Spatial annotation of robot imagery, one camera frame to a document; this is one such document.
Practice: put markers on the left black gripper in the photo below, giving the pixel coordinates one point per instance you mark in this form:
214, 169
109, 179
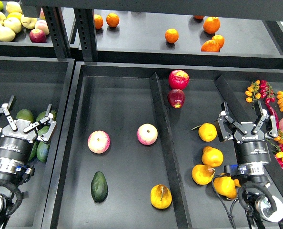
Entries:
19, 136

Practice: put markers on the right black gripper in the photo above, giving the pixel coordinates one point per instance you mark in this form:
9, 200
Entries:
248, 137

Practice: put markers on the dark green avocado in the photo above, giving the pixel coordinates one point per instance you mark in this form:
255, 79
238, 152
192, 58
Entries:
99, 187

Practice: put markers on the yellow pear with stem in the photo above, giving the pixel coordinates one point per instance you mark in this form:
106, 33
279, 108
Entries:
160, 196

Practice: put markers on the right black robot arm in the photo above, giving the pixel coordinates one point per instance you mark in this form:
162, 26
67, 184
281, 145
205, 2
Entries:
253, 194

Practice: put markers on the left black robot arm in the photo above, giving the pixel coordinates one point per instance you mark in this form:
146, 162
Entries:
13, 174

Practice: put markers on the green avocado pile middle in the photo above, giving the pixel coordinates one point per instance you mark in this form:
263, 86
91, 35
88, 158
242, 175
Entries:
43, 135

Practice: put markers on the green avocado lower right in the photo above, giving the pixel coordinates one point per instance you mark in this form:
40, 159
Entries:
40, 150

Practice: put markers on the green avocado top right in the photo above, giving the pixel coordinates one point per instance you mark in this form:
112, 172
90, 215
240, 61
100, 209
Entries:
42, 115

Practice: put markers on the yellow pear with twig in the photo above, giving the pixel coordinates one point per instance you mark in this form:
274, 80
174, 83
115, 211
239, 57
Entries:
207, 132

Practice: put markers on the yellow pear middle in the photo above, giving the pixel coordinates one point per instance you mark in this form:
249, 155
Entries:
212, 156

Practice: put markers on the yellow pear bottom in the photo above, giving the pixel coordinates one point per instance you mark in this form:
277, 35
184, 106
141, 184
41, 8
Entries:
225, 186

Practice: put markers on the yellow pear lower left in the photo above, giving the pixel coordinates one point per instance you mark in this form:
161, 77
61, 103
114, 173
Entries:
202, 174

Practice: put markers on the red chili pepper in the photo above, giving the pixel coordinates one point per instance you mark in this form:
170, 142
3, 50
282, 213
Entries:
272, 111

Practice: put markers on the orange cherry tomato vine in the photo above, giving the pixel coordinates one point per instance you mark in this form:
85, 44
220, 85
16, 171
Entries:
253, 93

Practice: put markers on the red cherry tomato cluster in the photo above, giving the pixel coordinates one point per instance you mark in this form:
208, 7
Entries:
267, 92

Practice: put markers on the black left tray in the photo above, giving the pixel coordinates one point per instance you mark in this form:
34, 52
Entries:
36, 83

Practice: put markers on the dark red apple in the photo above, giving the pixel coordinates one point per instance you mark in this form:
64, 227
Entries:
176, 98

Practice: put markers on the pink apple left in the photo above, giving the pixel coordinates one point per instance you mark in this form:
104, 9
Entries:
98, 142

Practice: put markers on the bright red apple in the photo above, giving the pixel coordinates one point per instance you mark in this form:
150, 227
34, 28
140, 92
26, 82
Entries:
178, 79

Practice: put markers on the orange front right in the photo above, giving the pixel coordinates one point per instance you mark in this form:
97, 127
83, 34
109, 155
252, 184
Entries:
210, 46

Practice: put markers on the small orange right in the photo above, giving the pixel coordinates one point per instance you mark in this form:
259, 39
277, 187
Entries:
219, 39

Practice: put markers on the red apple on shelf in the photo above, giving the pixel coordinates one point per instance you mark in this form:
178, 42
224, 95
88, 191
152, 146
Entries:
37, 36

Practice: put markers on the black tray divider left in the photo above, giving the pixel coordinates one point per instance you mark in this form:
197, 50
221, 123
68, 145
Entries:
180, 204

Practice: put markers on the pale yellow apple front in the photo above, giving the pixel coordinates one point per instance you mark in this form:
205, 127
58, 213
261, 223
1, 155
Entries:
6, 34

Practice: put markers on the pink apple centre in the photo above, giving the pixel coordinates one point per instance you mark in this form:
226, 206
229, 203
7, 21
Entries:
147, 134

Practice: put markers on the large orange upper right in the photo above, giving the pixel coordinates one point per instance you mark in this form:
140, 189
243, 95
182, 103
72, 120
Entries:
211, 25

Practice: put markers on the pale yellow apple middle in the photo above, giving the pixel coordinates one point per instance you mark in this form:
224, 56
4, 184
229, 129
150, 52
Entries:
14, 24

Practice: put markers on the pink peach on shelf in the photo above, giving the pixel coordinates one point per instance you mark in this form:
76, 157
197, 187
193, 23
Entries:
42, 25

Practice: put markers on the large black centre tray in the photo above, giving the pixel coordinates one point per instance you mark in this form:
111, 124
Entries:
117, 99

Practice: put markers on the black shelf upright post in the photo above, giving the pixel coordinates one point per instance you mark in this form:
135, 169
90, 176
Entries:
87, 34

